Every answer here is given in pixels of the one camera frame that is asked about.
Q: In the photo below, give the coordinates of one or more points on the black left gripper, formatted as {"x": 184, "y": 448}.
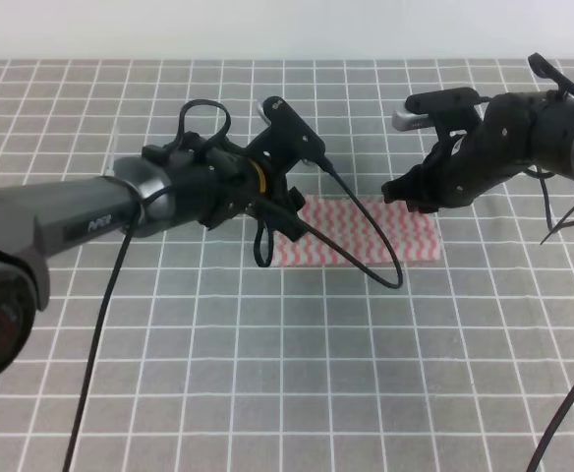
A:
{"x": 208, "y": 181}

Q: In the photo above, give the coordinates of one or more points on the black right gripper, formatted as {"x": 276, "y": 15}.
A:
{"x": 453, "y": 175}

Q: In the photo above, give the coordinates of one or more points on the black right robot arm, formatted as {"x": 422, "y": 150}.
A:
{"x": 483, "y": 142}

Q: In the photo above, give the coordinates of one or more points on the grey grid tablecloth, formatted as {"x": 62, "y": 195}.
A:
{"x": 209, "y": 363}

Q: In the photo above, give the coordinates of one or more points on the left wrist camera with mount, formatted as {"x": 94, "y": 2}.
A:
{"x": 286, "y": 140}

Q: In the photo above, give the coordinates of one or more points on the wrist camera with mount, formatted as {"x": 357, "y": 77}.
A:
{"x": 447, "y": 111}
{"x": 286, "y": 140}

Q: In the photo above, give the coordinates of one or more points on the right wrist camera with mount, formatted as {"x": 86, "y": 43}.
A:
{"x": 447, "y": 111}

